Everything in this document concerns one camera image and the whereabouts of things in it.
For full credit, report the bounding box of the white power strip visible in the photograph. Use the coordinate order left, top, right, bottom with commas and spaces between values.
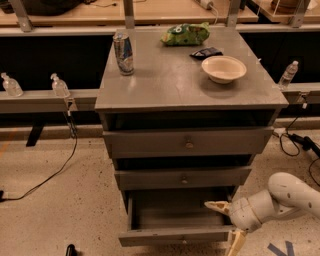
195, 0, 213, 10

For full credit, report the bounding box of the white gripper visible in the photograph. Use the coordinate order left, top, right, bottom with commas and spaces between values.
204, 190, 275, 256

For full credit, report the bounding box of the clear pump bottle far left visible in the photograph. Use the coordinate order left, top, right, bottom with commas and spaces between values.
1, 73, 23, 97

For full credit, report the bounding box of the black cable and plug right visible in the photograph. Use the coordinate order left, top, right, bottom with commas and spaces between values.
278, 99, 320, 188

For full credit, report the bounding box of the black object at floor edge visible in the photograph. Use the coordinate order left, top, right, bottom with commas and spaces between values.
65, 244, 77, 256

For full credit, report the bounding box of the grey middle drawer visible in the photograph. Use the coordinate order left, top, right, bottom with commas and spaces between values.
114, 166, 251, 191

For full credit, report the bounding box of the grey wooden drawer cabinet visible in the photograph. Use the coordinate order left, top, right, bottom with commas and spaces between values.
94, 26, 290, 214

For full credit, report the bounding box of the grey top drawer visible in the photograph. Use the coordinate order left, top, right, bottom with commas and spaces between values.
103, 126, 273, 159

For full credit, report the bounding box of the dark blue snack packet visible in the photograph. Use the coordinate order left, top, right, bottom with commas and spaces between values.
190, 47, 222, 60

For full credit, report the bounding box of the grey metal rail shelf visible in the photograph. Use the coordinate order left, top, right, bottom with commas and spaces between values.
0, 89, 98, 114

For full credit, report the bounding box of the silver blue drink can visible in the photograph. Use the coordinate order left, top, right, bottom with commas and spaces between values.
113, 32, 134, 75

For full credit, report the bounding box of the clear pump bottle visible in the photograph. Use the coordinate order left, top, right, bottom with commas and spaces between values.
1, 73, 23, 97
51, 73, 70, 98

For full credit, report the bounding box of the black floor cable left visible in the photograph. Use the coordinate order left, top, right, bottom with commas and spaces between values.
0, 109, 79, 203

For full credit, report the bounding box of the grey bottom drawer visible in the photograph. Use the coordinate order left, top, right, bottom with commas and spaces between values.
119, 188, 233, 246

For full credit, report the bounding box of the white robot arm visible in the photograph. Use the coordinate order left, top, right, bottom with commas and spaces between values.
204, 172, 320, 256

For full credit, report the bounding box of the green chip bag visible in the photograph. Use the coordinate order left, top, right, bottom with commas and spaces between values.
161, 22, 210, 46

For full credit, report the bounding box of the white bowl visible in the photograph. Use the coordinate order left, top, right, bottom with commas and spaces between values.
201, 55, 247, 84

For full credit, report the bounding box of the clear water bottle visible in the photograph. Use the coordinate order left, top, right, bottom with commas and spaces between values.
278, 61, 299, 90

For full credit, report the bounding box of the grey drawer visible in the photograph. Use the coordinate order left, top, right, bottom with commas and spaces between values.
103, 126, 273, 159
114, 166, 251, 191
119, 188, 233, 246

